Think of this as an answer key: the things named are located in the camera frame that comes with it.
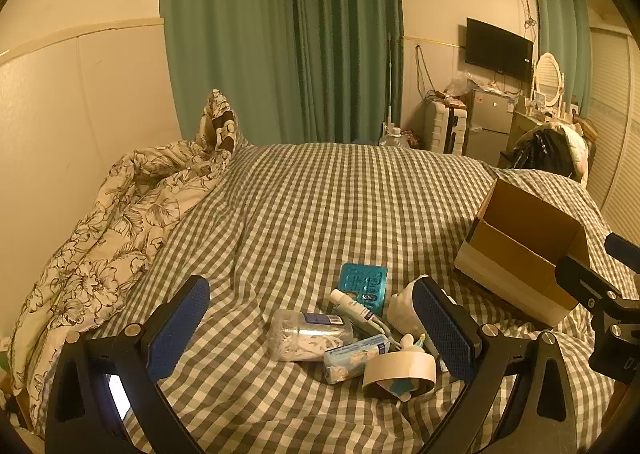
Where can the white oval mirror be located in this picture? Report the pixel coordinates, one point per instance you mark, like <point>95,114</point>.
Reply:
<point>548,79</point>

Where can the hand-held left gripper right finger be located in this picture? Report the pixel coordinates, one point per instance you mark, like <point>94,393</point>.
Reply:
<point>442,329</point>

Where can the white jacket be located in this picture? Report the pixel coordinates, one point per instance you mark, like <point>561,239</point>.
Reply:
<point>577,149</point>

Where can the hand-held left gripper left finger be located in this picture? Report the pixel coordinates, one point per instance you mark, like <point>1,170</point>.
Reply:
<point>180,324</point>

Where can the black wall television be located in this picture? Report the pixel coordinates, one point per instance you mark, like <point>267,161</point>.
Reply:
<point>497,44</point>

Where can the white mop pole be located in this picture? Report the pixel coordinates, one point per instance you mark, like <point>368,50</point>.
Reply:
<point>390,84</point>

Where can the black bag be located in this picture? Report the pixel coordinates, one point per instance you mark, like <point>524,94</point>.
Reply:
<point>542,151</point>

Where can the cardboard box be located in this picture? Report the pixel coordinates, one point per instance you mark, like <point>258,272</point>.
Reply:
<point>520,259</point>

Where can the white tube with cap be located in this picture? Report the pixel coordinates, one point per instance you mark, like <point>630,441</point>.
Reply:
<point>345,301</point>

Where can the narrow green curtain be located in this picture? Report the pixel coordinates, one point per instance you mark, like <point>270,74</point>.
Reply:
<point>560,34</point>

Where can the teal blister pack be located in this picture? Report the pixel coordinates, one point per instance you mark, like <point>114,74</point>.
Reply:
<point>362,279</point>

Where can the white louvred wardrobe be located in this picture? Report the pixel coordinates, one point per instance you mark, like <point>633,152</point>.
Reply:
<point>620,134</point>

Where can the beige dresser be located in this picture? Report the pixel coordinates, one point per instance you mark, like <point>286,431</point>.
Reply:
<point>520,126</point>

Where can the white ribbed suitcase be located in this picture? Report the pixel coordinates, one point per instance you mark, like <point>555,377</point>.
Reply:
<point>440,126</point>

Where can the silver fridge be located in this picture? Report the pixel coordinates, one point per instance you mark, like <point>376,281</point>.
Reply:
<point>490,126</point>

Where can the clear water bottle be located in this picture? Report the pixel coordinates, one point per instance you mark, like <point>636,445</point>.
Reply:
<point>395,138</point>

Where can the pale blue tissue pack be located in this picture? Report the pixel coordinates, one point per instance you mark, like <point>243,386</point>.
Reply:
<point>350,356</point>

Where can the floral duvet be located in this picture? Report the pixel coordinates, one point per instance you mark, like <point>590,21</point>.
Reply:
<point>100,259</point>

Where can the beige tape roll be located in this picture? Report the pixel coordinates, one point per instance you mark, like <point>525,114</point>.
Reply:
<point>400,364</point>

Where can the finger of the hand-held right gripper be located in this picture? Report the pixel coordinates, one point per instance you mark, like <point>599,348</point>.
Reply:
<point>625,249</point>
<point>585,284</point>

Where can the clear cotton swab jar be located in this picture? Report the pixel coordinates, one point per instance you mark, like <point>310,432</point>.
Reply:
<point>305,334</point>

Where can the wide green curtain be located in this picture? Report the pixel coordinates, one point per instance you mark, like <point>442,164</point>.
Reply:
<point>280,34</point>

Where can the patterned pillow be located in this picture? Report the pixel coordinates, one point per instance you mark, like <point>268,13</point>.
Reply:
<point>217,121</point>

